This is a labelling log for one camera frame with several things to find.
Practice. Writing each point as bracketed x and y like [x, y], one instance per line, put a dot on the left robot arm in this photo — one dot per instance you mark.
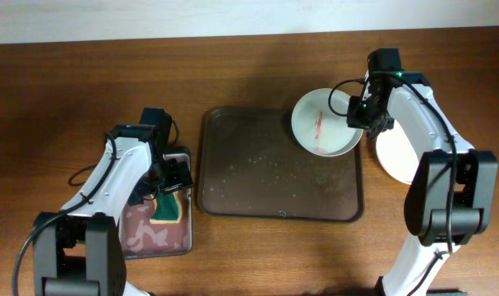
[77, 250]

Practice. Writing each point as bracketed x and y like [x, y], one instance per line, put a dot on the white plate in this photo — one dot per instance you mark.
[396, 155]

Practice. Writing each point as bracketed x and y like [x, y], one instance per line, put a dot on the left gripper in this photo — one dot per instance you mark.
[180, 179]

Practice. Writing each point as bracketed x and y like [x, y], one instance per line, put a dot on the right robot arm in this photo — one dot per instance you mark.
[450, 197]

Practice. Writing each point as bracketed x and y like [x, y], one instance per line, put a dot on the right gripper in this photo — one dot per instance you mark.
[353, 120]

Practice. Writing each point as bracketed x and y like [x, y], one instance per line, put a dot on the pale green plate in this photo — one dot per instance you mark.
[318, 130]

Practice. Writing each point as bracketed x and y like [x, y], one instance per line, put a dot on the green and yellow sponge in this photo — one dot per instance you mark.
[168, 209]

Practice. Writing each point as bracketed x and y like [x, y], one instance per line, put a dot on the metal baking tray with water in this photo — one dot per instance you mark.
[141, 239]

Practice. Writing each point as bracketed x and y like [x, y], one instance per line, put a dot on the brown plastic serving tray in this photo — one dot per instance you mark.
[252, 166]

